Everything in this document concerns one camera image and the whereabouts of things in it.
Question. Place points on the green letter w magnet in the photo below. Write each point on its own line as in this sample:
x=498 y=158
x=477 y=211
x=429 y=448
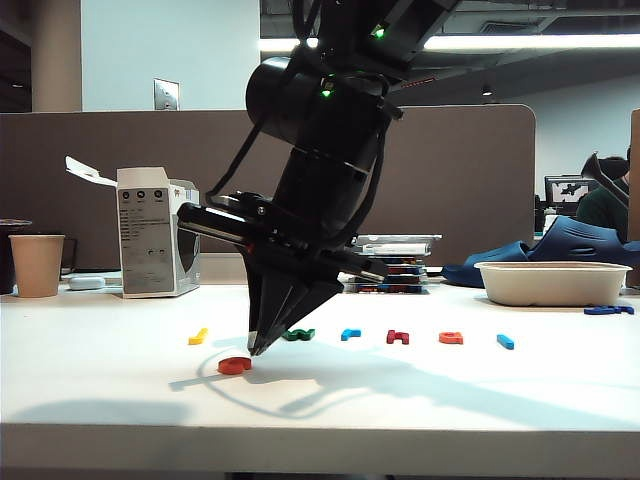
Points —
x=300 y=335

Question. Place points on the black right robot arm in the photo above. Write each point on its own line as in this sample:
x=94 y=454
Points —
x=320 y=110

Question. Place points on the brown paper cup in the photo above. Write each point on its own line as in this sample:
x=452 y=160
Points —
x=36 y=270

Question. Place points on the clear plastic case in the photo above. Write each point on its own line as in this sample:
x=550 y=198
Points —
x=410 y=247

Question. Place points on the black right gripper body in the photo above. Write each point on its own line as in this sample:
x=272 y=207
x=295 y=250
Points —
x=320 y=220

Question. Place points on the navy blue slipper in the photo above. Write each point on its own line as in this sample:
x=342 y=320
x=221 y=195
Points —
x=575 y=240
x=500 y=251

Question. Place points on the yellow letter j magnet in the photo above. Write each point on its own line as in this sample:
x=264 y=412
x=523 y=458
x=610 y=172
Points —
x=196 y=341

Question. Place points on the blue letter r magnet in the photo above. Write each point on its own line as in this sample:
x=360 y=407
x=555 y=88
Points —
x=346 y=336

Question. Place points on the person in green shirt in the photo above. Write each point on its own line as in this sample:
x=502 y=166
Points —
x=600 y=212

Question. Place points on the white grey mask box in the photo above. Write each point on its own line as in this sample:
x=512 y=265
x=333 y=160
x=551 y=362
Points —
x=145 y=245

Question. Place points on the dark blue letter magnet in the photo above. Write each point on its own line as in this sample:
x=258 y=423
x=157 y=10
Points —
x=598 y=311

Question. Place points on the orange letter c magnet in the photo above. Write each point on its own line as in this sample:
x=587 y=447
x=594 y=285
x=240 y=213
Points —
x=227 y=366

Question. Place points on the beige pulp bowl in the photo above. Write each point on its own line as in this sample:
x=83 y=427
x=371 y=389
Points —
x=550 y=290

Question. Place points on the dark lidded cup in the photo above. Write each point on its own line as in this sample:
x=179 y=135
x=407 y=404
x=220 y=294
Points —
x=6 y=250

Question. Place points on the metal wall plate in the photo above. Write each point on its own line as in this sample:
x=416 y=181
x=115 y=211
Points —
x=166 y=95

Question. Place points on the white earbud case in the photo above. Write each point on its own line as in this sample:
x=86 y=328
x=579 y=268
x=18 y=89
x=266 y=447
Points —
x=87 y=283

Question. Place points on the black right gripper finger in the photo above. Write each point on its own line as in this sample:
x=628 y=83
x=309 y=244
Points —
x=310 y=300
x=267 y=295

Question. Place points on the brown board panel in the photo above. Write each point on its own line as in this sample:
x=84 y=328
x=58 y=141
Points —
x=634 y=200

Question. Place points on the ceiling light strip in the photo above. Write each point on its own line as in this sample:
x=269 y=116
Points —
x=525 y=41

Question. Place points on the red letter h magnet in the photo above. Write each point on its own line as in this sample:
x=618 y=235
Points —
x=390 y=338

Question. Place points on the orange letter a magnet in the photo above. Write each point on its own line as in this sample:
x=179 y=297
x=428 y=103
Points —
x=446 y=339

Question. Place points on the brown desk partition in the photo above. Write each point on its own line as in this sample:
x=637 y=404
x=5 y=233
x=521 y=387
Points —
x=450 y=175

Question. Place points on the blue letter l magnet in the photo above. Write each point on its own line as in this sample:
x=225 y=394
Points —
x=504 y=342

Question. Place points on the letter magnet tray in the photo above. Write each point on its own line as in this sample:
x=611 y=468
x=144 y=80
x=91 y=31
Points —
x=407 y=270
x=390 y=289
x=405 y=280
x=405 y=261

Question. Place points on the computer monitor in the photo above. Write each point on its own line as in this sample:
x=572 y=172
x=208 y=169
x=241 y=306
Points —
x=565 y=190

